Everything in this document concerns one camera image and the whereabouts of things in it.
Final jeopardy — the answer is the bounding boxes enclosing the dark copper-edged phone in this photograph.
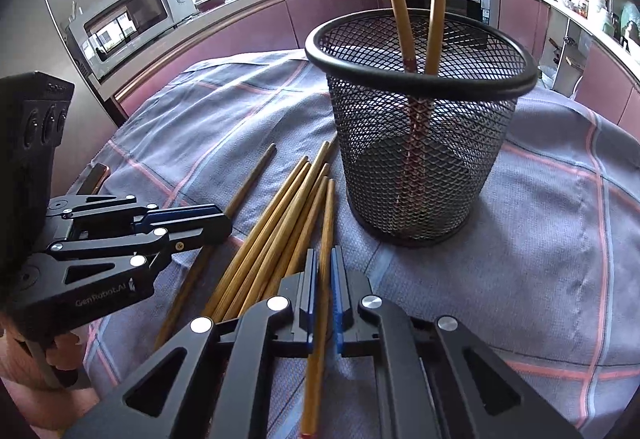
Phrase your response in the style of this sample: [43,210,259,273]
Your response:
[75,162,112,196]

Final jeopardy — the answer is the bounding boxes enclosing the bunch of wooden chopsticks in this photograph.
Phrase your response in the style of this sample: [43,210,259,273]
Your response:
[154,141,333,351]

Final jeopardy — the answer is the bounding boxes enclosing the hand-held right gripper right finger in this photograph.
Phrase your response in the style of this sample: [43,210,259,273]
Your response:
[331,246,583,439]

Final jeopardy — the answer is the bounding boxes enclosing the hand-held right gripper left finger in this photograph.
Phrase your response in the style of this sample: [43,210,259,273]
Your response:
[65,249,318,439]

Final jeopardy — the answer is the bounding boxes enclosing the black mesh utensil holder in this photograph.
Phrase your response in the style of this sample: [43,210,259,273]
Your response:
[305,9,540,247]

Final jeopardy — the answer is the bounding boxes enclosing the white microwave oven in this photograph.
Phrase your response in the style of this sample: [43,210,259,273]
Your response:
[66,0,198,82]

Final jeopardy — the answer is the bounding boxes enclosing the teal dome cover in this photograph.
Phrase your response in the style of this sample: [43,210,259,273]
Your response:
[620,1,640,44]

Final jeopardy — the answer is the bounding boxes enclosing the pink kitchen cabinets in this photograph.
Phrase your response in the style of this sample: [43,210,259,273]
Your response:
[95,0,640,140]

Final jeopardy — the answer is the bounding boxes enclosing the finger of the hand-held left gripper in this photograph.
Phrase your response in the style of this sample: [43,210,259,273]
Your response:
[47,195,224,240]
[12,213,234,326]

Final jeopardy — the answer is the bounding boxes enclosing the person's left hand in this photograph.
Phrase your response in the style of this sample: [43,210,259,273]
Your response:
[0,314,99,392]

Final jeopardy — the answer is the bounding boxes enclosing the checked grey tablecloth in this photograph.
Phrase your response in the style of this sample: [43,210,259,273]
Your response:
[82,50,640,439]

